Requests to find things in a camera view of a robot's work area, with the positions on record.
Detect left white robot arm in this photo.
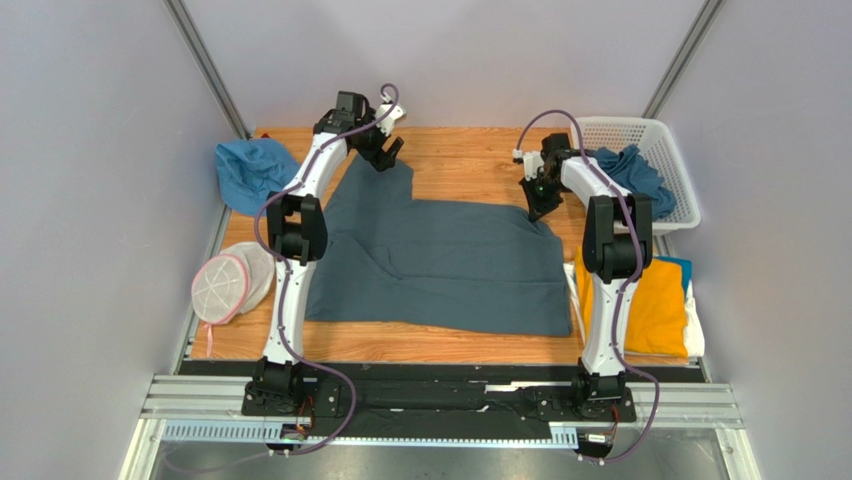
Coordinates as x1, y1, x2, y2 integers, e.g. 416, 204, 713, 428
242, 83, 406, 416

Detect blue bucket hat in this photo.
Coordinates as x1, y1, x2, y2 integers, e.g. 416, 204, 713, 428
214, 138, 300, 216

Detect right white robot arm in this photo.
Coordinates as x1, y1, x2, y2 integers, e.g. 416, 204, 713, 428
512, 133, 653, 419

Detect right aluminium corner post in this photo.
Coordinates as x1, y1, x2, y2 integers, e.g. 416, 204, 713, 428
642, 0, 726, 119

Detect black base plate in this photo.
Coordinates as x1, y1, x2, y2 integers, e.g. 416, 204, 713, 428
179, 359, 707, 442

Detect aluminium frame rail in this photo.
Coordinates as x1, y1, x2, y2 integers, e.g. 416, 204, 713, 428
120, 375, 760, 479

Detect white pink mesh laundry bag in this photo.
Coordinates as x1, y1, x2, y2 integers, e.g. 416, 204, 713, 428
191, 242, 275, 358

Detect folded white t shirt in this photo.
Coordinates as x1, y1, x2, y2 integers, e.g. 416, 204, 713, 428
563, 260, 706, 361

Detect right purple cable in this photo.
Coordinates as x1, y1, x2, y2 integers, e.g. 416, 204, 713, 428
513, 109, 662, 465

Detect aluminium corner post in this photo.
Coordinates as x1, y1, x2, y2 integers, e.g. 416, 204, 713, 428
642, 0, 726, 119
164, 0, 252, 140

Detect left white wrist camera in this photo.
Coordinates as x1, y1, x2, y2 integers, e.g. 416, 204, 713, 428
375, 102, 407, 137

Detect white plastic basket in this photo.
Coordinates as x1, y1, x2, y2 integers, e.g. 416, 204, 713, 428
571, 116, 701, 235

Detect grey-blue t shirt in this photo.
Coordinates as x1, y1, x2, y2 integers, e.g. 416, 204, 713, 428
306, 159, 572, 336
591, 144, 677, 221

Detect folded teal t shirt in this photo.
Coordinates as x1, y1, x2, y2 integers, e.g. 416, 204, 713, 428
656, 256, 693, 295

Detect left aluminium corner post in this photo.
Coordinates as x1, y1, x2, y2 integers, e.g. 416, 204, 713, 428
164, 0, 252, 140

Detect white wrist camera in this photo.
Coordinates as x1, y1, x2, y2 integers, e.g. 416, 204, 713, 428
375, 102, 407, 137
512, 149, 544, 180

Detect grey-blue t shirt in basket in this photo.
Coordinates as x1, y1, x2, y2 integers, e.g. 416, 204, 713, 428
591, 144, 677, 221

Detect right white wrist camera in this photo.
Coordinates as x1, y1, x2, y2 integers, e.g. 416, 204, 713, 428
512, 149, 544, 180

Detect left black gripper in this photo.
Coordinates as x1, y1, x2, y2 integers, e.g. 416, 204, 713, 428
354, 109, 404, 173

